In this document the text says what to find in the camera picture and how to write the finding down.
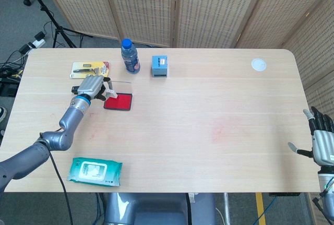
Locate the woven wooden folding screen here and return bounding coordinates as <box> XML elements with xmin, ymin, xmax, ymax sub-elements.
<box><xmin>36</xmin><ymin>0</ymin><xmax>334</xmax><ymax>121</ymax></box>

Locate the green wet wipes pack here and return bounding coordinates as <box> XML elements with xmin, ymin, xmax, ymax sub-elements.
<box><xmin>67</xmin><ymin>157</ymin><xmax>123</xmax><ymax>187</ymax></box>

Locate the black tripod stand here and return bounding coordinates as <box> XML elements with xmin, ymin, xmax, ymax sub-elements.
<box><xmin>18</xmin><ymin>0</ymin><xmax>92</xmax><ymax>49</ymax></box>

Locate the small blue cardboard box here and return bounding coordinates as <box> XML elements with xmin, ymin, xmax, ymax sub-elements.
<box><xmin>151</xmin><ymin>55</ymin><xmax>169</xmax><ymax>78</ymax></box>

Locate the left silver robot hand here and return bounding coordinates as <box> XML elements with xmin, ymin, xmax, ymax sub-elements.
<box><xmin>75</xmin><ymin>75</ymin><xmax>115</xmax><ymax>102</ymax></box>

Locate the red ink pad clear lid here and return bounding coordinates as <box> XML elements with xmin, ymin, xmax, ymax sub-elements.
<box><xmin>103</xmin><ymin>78</ymin><xmax>134</xmax><ymax>111</ymax></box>

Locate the grey robot torso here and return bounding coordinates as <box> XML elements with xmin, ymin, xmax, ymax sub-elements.
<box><xmin>105</xmin><ymin>192</ymin><xmax>217</xmax><ymax>225</ymax></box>

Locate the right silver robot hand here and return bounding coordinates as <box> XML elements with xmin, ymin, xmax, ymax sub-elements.
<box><xmin>288</xmin><ymin>106</ymin><xmax>334</xmax><ymax>168</ymax></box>

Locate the white red stamp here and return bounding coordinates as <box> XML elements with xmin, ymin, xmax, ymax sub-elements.
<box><xmin>105</xmin><ymin>87</ymin><xmax>118</xmax><ymax>99</ymax></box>

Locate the white power strip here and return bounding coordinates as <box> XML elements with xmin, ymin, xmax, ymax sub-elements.
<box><xmin>19</xmin><ymin>31</ymin><xmax>46</xmax><ymax>54</ymax></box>

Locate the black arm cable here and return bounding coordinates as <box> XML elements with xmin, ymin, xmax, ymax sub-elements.
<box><xmin>39</xmin><ymin>131</ymin><xmax>73</xmax><ymax>225</ymax></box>

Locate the yellow blister pack with tool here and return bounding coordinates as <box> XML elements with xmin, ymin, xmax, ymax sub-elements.
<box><xmin>69</xmin><ymin>61</ymin><xmax>111</xmax><ymax>80</ymax></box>

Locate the blue cap plastic bottle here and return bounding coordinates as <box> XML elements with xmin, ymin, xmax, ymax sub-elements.
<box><xmin>121</xmin><ymin>38</ymin><xmax>141</xmax><ymax>74</ymax></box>

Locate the blue floor cable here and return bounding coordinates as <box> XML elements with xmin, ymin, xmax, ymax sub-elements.
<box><xmin>257</xmin><ymin>193</ymin><xmax>278</xmax><ymax>225</ymax></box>

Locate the white round cable grommet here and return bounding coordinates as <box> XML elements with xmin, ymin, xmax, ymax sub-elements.
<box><xmin>251</xmin><ymin>58</ymin><xmax>267</xmax><ymax>72</ymax></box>

